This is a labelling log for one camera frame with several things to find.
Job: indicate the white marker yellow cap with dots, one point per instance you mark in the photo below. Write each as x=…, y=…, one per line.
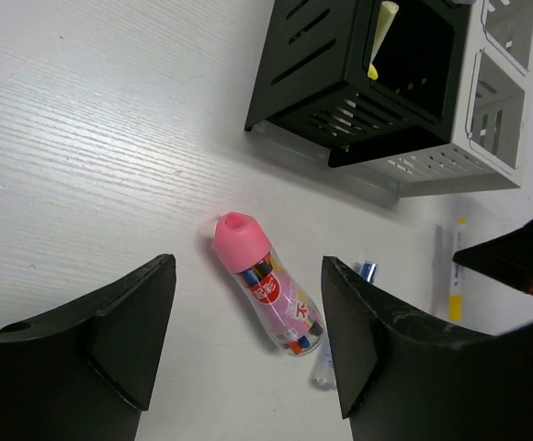
x=373, y=73

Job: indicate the black slotted pen holder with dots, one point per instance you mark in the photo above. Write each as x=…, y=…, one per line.
x=312, y=78

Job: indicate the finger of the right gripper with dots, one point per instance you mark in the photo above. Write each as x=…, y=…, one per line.
x=507, y=259

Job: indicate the white slotted pen holder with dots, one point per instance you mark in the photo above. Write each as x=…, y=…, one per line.
x=486, y=149

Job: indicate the pale yellow cap marker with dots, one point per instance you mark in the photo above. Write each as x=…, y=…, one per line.
x=387, y=13

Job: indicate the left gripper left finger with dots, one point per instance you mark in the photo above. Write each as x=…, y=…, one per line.
x=86, y=370

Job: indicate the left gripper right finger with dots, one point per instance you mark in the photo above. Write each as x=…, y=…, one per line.
x=404, y=374

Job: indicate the pink cap candy tube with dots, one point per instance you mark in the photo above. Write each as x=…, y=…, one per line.
x=288, y=314

